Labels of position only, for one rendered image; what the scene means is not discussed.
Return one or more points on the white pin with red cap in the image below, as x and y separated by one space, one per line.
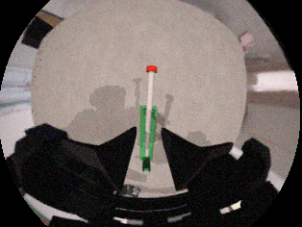
151 69

